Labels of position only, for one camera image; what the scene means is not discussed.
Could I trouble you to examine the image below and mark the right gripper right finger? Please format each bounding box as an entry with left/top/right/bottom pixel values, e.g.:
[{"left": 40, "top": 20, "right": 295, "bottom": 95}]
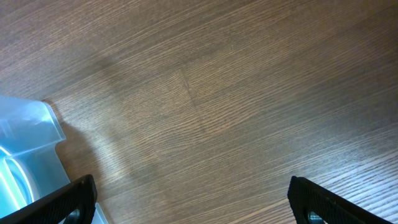
[{"left": 287, "top": 176, "right": 391, "bottom": 224}]

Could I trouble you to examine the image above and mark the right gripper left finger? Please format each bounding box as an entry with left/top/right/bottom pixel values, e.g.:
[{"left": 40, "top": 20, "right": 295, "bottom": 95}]
[{"left": 1, "top": 174, "right": 98, "bottom": 224}]

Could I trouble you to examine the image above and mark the clear plastic storage container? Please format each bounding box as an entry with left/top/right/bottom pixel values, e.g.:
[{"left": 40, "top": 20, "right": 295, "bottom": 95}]
[{"left": 1, "top": 96, "right": 107, "bottom": 223}]

